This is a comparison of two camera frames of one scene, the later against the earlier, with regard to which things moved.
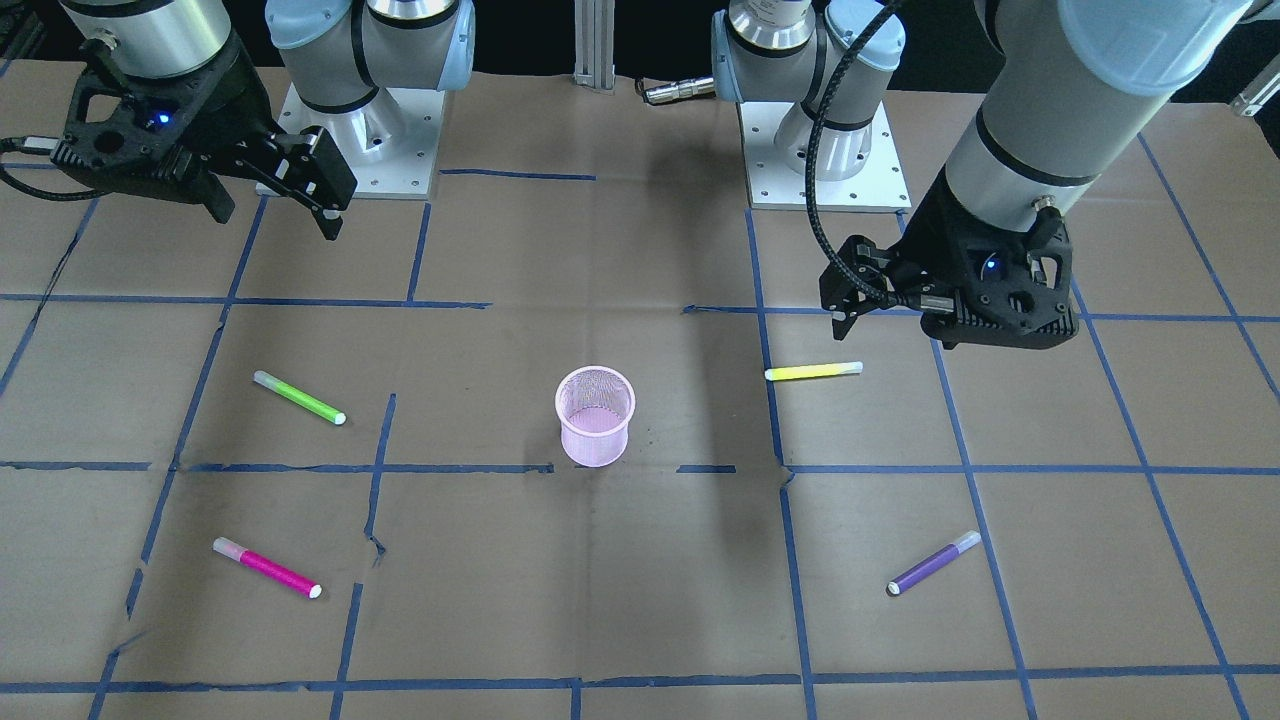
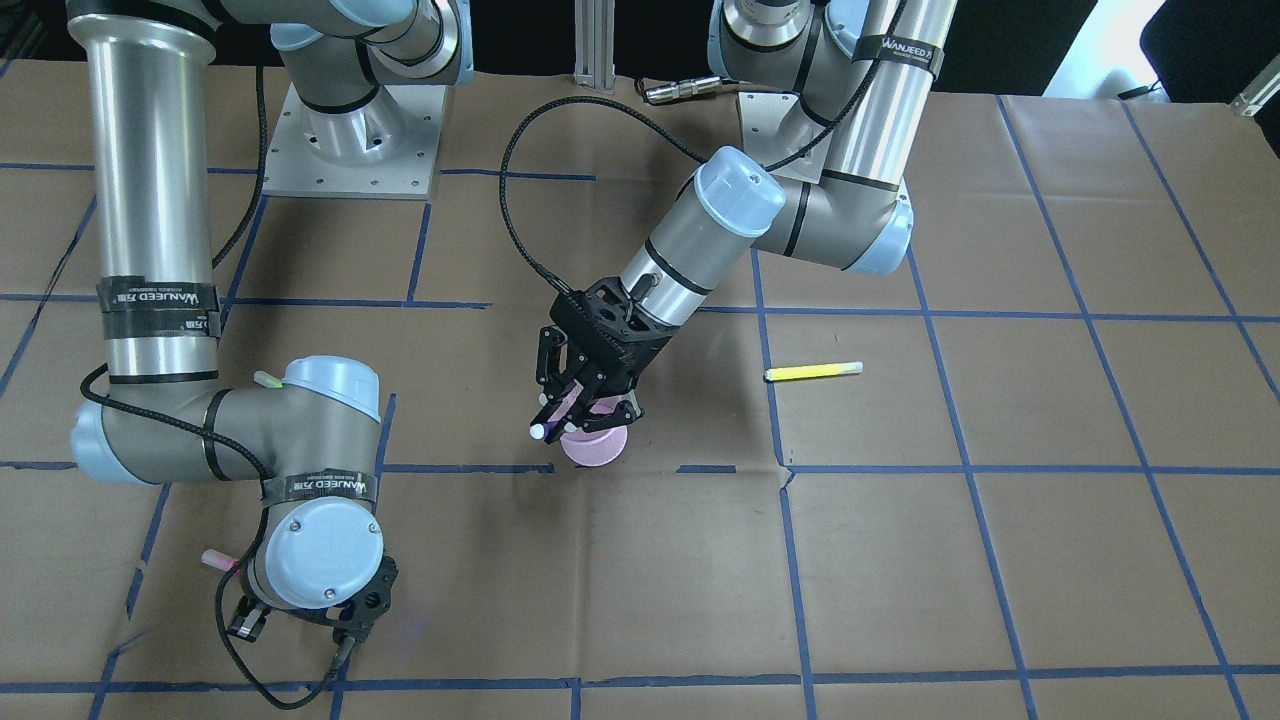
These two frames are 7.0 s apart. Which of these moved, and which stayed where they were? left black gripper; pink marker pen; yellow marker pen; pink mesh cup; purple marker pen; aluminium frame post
Moved: left black gripper; purple marker pen; pink marker pen
Stayed: pink mesh cup; aluminium frame post; yellow marker pen
